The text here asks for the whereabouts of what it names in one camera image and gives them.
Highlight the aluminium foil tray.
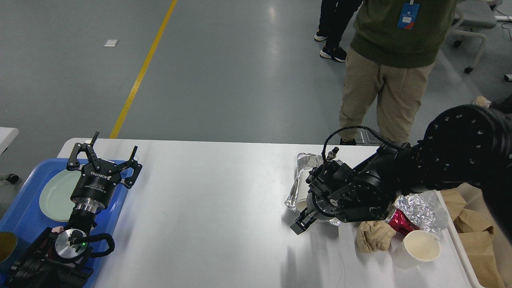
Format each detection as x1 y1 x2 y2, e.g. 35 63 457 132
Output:
284 152 342 226

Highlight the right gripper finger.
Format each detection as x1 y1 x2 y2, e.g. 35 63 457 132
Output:
290 211 318 235

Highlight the white paper cup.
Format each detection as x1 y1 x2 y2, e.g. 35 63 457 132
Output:
296 168 312 212
392 230 441 269

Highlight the blue-grey mug yellow inside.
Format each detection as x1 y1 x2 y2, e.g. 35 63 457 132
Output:
0 231 30 274

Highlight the right white office chair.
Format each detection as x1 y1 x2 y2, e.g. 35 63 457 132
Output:
450 0 497 74

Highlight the brown paper bag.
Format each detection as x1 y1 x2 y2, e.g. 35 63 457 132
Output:
458 231 505 288
440 188 467 222

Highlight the pink mug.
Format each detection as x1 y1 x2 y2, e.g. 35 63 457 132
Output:
51 226 64 234

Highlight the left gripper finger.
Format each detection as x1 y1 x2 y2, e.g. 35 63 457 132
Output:
66 132 100 174
107 146 142 189

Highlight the person in black trousers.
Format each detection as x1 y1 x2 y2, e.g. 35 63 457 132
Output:
314 0 362 63

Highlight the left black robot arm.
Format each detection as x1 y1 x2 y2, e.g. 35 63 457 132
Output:
4 132 142 288

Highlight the aluminium foil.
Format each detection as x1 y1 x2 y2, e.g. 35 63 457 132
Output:
393 190 449 233

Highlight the red foil wrapper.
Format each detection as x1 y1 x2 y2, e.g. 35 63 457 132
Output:
386 208 420 236

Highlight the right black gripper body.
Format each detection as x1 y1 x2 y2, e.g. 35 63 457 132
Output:
306 192 332 220

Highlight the brown bag in bin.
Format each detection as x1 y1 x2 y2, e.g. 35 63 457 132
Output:
453 208 494 236

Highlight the brown paper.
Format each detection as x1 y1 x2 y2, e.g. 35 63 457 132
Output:
356 221 396 253

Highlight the upright white paper cup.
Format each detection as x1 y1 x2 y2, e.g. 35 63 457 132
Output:
392 230 441 269

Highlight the light green plate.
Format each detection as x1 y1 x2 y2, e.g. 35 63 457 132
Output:
40 170 82 222

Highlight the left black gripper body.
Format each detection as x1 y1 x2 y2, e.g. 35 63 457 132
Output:
70 162 122 213

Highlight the person in khaki trousers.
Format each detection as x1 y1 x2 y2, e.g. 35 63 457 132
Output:
339 0 458 145

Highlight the beige plastic bin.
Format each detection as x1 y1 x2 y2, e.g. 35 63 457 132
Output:
438 183 512 288

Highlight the seated person at right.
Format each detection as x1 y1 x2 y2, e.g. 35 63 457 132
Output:
472 95 512 114

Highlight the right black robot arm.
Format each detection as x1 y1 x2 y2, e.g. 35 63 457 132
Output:
290 104 512 240

